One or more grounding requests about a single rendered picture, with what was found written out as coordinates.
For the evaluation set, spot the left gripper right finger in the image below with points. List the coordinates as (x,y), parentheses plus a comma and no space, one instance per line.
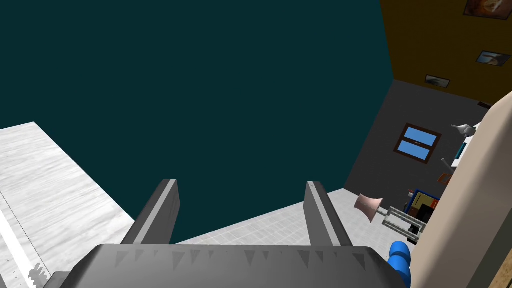
(323,220)

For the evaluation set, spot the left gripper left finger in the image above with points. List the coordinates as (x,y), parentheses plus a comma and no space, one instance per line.
(154,218)

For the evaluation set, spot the blue door knob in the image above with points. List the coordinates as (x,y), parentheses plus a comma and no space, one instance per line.
(400,258)

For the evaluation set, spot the brown framed window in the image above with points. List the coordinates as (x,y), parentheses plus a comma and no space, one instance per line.
(418,143)

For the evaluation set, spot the beige door leaf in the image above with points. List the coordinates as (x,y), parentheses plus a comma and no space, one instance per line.
(464,208)

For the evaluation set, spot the framed wall picture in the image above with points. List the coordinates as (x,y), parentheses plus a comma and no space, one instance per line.
(437,81)
(493,58)
(490,7)

